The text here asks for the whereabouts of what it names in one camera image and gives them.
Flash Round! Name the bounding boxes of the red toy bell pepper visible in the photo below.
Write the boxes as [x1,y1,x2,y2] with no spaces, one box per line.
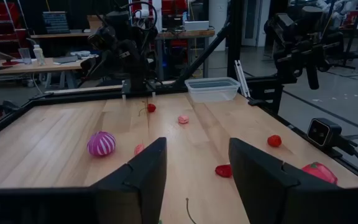
[301,161,339,185]

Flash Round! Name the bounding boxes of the white profile bars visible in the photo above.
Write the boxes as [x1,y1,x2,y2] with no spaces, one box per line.
[234,60,250,98]

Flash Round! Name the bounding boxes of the red toy cherry with stem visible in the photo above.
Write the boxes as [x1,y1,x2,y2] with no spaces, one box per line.
[137,100,157,117]

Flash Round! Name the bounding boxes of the wooden background table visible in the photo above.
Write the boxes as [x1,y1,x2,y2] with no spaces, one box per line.
[0,57,101,90]

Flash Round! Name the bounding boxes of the grey parts organiser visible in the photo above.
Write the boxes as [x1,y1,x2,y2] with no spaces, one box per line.
[42,11,71,34]

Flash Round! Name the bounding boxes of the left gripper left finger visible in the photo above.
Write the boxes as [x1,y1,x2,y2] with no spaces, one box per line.
[91,137,168,224]

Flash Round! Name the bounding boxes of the clear plastic tupperware container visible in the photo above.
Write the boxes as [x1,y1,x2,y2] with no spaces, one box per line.
[184,77,241,104]

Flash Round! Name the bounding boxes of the purple white striped toy ball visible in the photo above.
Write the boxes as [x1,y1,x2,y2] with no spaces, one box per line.
[86,131,117,157]

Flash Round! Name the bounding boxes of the black table-level camera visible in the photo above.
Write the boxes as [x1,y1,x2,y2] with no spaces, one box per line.
[306,118,343,147]

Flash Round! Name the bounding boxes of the clear plastic cup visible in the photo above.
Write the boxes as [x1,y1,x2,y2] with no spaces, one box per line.
[18,47,32,65]

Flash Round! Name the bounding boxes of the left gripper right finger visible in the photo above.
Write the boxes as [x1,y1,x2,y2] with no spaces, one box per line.
[228,138,301,224]

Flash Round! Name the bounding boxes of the white plastic bottle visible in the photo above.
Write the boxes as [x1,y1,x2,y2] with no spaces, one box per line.
[32,44,46,67]

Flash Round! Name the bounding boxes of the red toy strawberry green stem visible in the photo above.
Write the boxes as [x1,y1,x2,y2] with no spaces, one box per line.
[214,164,233,179]
[267,134,283,148]

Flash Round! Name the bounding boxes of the black aluminium table frame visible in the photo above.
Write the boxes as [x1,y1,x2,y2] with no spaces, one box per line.
[0,0,358,189]

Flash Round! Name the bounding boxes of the white box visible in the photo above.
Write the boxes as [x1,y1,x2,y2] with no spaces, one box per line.
[183,20,210,32]

